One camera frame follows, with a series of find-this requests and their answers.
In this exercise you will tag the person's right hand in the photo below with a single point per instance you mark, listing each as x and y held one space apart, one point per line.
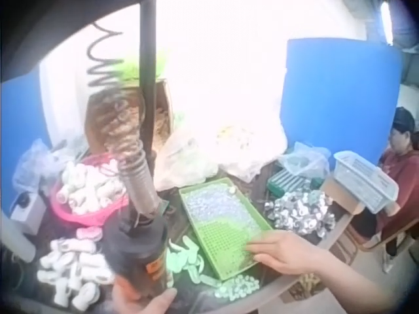
294 253

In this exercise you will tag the person's left hand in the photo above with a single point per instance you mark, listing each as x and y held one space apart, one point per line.
131 302

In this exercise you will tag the black electric screwdriver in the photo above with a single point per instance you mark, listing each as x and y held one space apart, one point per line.
137 242

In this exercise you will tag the pile of silver metal parts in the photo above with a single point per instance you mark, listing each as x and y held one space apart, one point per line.
298 212

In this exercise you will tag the wooden chair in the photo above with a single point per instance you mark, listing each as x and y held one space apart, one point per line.
360 240

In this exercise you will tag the green perforated tray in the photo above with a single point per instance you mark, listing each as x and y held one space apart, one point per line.
229 235

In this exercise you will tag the pile of clear round caps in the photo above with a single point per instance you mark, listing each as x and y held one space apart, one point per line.
235 288

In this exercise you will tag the pile of light green parts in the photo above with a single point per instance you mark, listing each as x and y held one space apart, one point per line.
183 258

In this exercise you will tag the green ribbed box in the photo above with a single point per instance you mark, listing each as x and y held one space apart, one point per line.
288 183

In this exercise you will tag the pile of white plastic fittings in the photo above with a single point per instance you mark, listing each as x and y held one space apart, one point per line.
68 268

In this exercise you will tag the small cardboard box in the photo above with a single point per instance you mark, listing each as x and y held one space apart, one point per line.
340 193

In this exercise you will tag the pink and white part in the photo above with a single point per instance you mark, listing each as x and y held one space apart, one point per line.
90 233

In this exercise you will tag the pink plastic basket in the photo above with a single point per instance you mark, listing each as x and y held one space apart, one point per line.
88 219

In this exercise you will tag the clear bag of parts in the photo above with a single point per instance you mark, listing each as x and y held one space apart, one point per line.
304 160

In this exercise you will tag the pile of small clear parts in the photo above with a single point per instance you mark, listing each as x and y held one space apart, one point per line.
212 206

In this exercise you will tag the clear plastic bin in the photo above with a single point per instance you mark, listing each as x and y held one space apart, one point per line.
363 178

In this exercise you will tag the white plastic bag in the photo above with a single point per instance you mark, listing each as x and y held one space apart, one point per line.
252 150
186 160

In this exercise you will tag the heap of white fittings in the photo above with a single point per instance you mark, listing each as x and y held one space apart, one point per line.
88 189

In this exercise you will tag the white box with black knob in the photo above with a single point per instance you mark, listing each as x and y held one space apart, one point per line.
27 212

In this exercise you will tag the large blue board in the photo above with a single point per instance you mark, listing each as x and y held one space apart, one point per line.
340 98

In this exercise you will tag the crumpled clear plastic bag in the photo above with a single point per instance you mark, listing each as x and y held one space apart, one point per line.
36 163

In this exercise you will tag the brown cardboard box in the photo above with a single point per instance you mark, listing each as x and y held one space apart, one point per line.
163 108

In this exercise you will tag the blue panel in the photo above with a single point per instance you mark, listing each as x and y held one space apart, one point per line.
19 131

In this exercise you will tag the green plastic bag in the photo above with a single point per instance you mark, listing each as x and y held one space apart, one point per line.
131 67

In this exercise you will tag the black vertical pole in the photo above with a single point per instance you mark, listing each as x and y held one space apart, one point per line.
148 65

